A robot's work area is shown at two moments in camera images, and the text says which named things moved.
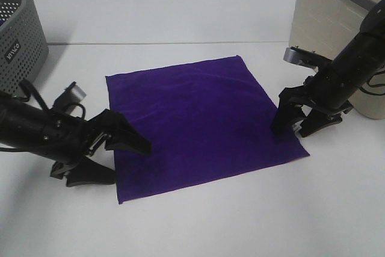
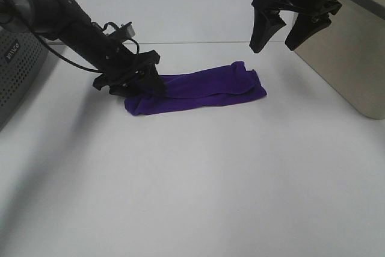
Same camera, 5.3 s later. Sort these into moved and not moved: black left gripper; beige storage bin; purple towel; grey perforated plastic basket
Moved: purple towel; black left gripper
Not moved: beige storage bin; grey perforated plastic basket
